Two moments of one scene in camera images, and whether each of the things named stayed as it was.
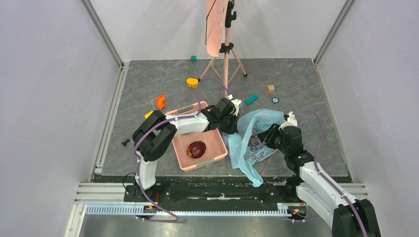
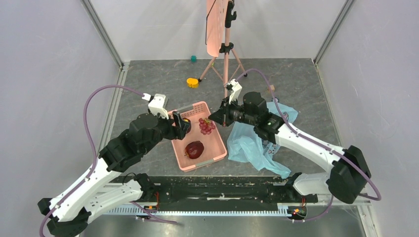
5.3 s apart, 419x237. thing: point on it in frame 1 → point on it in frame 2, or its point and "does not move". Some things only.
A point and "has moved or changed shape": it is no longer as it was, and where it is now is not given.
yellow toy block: x=192 y=82 does not move
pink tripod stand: x=225 y=48 does not move
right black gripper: x=272 y=137 → x=224 y=113
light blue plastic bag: x=245 y=147 has moved or changed shape
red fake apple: x=196 y=149 does not move
